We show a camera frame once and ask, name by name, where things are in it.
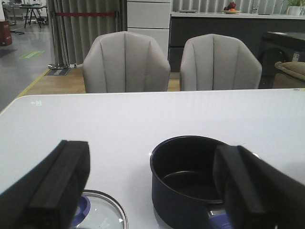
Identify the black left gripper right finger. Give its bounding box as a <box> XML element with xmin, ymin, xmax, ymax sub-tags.
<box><xmin>213</xmin><ymin>145</ymin><xmax>305</xmax><ymax>229</ymax></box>

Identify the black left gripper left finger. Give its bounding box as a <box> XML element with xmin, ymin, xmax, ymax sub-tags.
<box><xmin>0</xmin><ymin>140</ymin><xmax>91</xmax><ymax>229</ymax></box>

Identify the glass lid with blue knob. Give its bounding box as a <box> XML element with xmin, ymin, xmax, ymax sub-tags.
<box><xmin>70</xmin><ymin>189</ymin><xmax>128</xmax><ymax>229</ymax></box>

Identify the potted plant white pot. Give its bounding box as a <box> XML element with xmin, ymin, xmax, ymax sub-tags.
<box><xmin>285</xmin><ymin>0</ymin><xmax>305</xmax><ymax>16</ymax></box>

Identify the dark blue saucepan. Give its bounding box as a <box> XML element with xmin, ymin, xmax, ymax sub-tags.
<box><xmin>150</xmin><ymin>135</ymin><xmax>224</xmax><ymax>229</ymax></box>

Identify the tan cushion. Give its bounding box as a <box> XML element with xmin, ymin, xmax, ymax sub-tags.
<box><xmin>274</xmin><ymin>61</ymin><xmax>305</xmax><ymax>81</ymax></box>

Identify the right grey upholstered chair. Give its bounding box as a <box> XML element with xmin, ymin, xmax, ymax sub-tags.
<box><xmin>180</xmin><ymin>34</ymin><xmax>262</xmax><ymax>91</ymax></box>

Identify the grey upholstered chair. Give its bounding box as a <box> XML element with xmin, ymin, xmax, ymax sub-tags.
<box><xmin>83</xmin><ymin>31</ymin><xmax>170</xmax><ymax>93</ymax></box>
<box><xmin>180</xmin><ymin>34</ymin><xmax>262</xmax><ymax>91</ymax></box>

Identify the left grey upholstered chair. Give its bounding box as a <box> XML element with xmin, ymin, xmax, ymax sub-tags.
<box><xmin>83</xmin><ymin>31</ymin><xmax>170</xmax><ymax>93</ymax></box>

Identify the dark sideboard counter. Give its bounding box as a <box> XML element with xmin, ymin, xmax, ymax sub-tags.
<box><xmin>168</xmin><ymin>11</ymin><xmax>305</xmax><ymax>72</ymax></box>

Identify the red box bin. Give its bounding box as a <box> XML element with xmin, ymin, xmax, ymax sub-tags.
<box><xmin>0</xmin><ymin>20</ymin><xmax>12</xmax><ymax>46</ymax></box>

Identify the fruit plate on counter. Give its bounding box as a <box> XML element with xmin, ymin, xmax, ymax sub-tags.
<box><xmin>223</xmin><ymin>1</ymin><xmax>241</xmax><ymax>14</ymax></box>

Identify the background work table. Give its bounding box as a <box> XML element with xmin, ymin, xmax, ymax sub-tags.
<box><xmin>20</xmin><ymin>4</ymin><xmax>49</xmax><ymax>28</ymax></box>

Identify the red barrier belt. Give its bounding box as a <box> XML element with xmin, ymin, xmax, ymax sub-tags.
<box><xmin>55</xmin><ymin>11</ymin><xmax>117</xmax><ymax>17</ymax></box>

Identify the white drawer cabinet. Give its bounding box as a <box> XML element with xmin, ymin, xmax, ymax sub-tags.
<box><xmin>127</xmin><ymin>0</ymin><xmax>172</xmax><ymax>57</ymax></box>

